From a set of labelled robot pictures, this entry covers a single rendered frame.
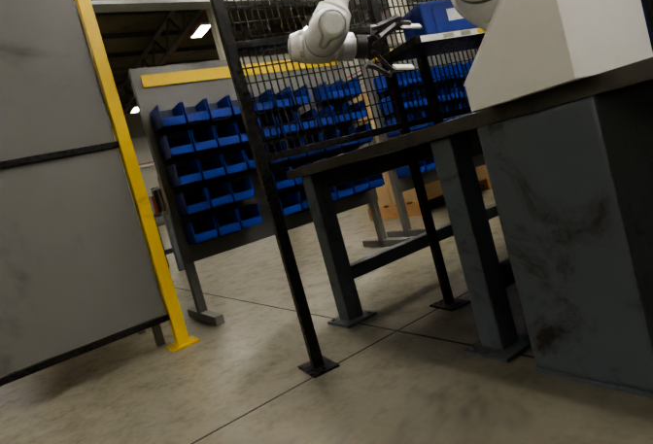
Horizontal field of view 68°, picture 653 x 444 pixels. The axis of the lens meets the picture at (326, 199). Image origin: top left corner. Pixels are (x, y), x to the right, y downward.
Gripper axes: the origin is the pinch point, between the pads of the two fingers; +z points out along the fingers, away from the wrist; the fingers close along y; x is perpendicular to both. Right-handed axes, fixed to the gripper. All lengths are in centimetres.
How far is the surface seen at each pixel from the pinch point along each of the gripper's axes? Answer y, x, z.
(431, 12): -4.2, -24.8, 14.9
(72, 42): 33, -98, -132
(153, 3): 245, -939, -201
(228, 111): 79, -113, -61
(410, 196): 226, -210, 111
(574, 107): -11, 67, 11
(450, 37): 1.8, -14.9, 19.5
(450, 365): 70, 73, -1
